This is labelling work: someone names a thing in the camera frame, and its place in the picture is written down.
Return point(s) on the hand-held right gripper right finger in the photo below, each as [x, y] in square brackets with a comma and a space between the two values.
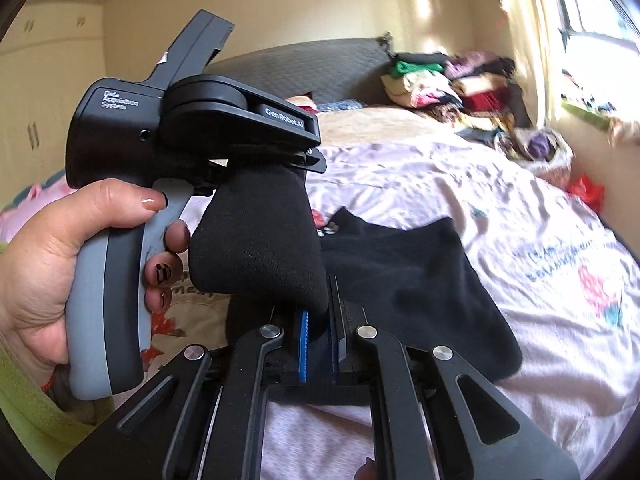
[333, 355]

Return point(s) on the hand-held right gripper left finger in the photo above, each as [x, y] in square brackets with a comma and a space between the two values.
[301, 347]

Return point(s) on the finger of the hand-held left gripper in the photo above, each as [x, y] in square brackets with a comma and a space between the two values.
[312, 160]
[285, 120]

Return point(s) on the black long-sleeve shirt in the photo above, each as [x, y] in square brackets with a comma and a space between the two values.
[415, 275]

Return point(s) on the pile of folded clothes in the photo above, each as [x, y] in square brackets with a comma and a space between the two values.
[450, 90]

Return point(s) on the bag of loose clothes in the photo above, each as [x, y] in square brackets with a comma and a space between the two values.
[540, 152]

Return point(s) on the person's right hand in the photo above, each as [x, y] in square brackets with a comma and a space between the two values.
[367, 470]

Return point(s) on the person's left hand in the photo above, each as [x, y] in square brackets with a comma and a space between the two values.
[40, 270]

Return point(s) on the red and pink cloth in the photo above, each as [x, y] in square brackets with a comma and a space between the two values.
[302, 104]

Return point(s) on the grey quilted headboard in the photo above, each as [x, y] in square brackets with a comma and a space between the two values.
[310, 67]

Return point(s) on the blue floral pillow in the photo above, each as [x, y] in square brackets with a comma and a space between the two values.
[342, 105]

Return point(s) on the beige blanket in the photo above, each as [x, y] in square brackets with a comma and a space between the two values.
[380, 125]

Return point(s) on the cream wardrobe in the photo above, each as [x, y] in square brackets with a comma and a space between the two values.
[40, 85]

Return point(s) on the pink quilt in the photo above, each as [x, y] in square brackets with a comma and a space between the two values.
[25, 220]

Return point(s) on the lilac floral duvet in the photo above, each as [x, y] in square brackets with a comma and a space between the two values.
[525, 240]

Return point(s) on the cream curtain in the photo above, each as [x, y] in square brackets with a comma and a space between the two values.
[530, 35]

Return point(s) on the red bag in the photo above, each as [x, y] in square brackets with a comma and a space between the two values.
[585, 192]

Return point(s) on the windowsill clutter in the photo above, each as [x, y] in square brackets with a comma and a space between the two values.
[600, 110]

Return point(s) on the window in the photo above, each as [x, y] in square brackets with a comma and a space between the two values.
[595, 0]

